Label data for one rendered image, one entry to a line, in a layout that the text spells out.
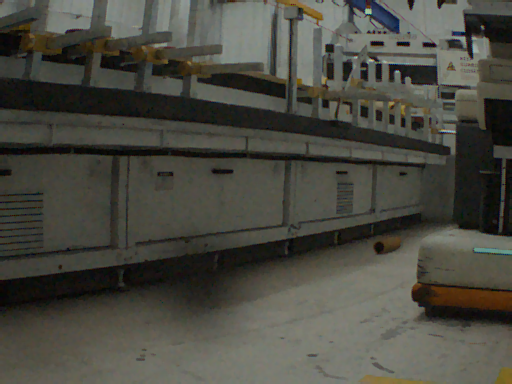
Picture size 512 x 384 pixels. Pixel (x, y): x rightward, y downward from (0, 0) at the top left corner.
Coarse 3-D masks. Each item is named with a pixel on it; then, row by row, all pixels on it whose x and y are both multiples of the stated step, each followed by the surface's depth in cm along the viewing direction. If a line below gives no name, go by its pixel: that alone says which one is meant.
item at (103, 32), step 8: (72, 32) 152; (80, 32) 151; (88, 32) 149; (96, 32) 147; (104, 32) 146; (48, 40) 158; (56, 40) 156; (64, 40) 154; (72, 40) 152; (80, 40) 151; (88, 40) 151; (16, 48) 166; (16, 56) 168
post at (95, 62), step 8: (96, 0) 177; (104, 0) 177; (96, 8) 176; (104, 8) 178; (96, 16) 176; (104, 16) 178; (96, 24) 176; (104, 24) 179; (88, 56) 178; (96, 56) 178; (88, 64) 178; (96, 64) 178; (88, 72) 177; (96, 72) 179
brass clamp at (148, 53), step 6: (138, 48) 196; (144, 48) 196; (150, 48) 198; (156, 48) 200; (162, 48) 203; (138, 54) 196; (144, 54) 196; (150, 54) 198; (156, 54) 201; (138, 60) 197; (144, 60) 198; (150, 60) 199; (156, 60) 201; (162, 60) 204
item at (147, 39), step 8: (160, 32) 168; (168, 32) 168; (112, 40) 178; (120, 40) 176; (128, 40) 174; (136, 40) 173; (144, 40) 171; (152, 40) 170; (160, 40) 168; (168, 40) 168; (72, 48) 188; (112, 48) 178; (120, 48) 178; (72, 56) 189; (80, 56) 190
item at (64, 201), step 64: (0, 64) 169; (64, 64) 193; (128, 64) 222; (0, 192) 177; (64, 192) 204; (128, 192) 228; (192, 192) 267; (256, 192) 310; (320, 192) 370; (384, 192) 465; (0, 256) 179; (64, 256) 200; (192, 256) 268; (256, 256) 312
